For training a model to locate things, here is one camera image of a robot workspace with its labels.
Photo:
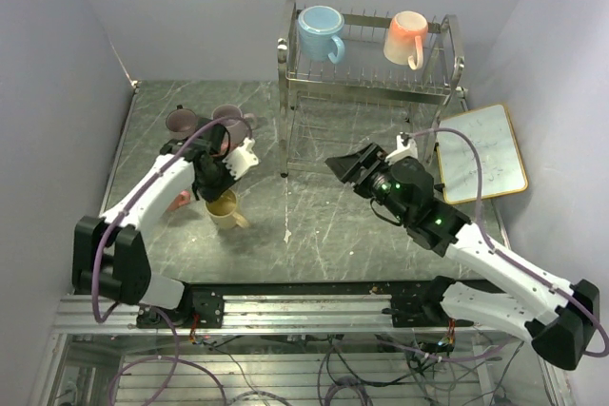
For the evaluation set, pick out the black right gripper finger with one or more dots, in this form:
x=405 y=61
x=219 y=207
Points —
x=371 y=154
x=353 y=169

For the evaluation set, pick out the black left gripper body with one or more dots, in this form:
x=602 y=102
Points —
x=217 y=182

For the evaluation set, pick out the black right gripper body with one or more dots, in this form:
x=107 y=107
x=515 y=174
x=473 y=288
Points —
x=379 y=184

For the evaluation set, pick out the salmon pink mug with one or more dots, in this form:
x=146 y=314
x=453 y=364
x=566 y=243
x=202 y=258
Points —
x=181 y=200

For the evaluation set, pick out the cream yellow mug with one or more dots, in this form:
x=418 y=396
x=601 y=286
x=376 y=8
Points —
x=225 y=212

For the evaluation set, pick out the light purple mug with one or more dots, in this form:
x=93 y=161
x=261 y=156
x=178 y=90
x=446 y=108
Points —
x=236 y=122

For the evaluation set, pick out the dark mauve mug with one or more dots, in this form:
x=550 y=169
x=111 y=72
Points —
x=181 y=123

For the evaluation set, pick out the blue mug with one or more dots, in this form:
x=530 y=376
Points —
x=319 y=34

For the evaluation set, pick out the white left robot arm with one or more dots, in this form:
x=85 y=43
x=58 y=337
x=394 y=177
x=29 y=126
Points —
x=109 y=251

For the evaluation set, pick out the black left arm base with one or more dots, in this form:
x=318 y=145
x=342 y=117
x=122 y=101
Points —
x=190 y=308

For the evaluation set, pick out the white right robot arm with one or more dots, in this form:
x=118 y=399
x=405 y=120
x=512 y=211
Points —
x=555 y=316

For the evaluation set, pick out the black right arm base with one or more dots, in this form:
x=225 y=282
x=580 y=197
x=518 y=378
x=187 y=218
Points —
x=417 y=303

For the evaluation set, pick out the metal two-tier dish rack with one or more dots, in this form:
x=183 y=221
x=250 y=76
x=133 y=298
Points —
x=363 y=76

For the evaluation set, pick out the orange white mug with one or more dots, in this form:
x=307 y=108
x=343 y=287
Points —
x=404 y=41

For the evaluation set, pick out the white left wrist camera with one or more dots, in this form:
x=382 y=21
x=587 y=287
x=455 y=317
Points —
x=240 y=160

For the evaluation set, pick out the whiteboard with yellow frame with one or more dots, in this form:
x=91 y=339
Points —
x=481 y=136

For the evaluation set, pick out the aluminium mounting rail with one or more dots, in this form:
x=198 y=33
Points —
x=260 y=315

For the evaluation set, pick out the wire shelf with cables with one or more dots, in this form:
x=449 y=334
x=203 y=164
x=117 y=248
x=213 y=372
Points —
x=358 y=369

